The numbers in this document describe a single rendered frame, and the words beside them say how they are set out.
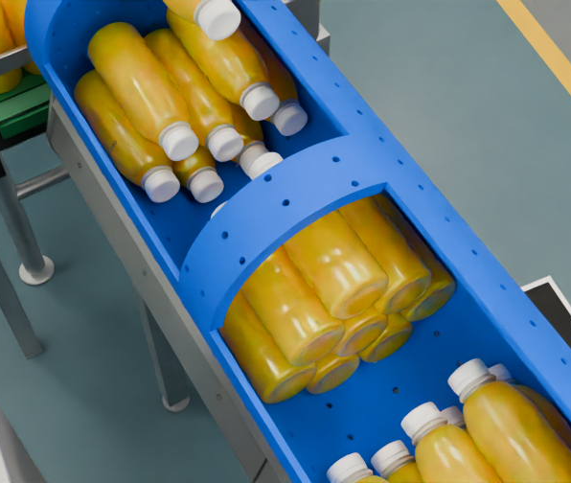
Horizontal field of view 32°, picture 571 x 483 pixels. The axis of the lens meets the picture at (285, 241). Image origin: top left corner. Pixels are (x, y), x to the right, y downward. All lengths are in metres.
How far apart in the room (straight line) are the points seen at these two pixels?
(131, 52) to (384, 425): 0.51
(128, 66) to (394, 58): 1.62
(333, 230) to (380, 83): 1.71
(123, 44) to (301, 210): 0.38
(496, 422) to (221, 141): 0.45
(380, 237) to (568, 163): 1.60
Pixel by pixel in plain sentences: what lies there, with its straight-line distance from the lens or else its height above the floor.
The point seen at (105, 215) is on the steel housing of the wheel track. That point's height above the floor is 0.87.
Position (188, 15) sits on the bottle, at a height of 1.27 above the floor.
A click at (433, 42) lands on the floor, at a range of 2.75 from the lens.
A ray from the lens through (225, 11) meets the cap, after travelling 0.96.
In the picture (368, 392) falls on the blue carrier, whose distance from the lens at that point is 1.10.
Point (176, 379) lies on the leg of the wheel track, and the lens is 2.01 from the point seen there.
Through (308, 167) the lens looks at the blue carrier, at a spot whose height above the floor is 1.23.
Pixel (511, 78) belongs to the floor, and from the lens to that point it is 2.71.
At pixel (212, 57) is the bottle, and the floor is 1.13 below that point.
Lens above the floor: 1.96
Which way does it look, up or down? 58 degrees down
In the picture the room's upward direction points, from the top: straight up
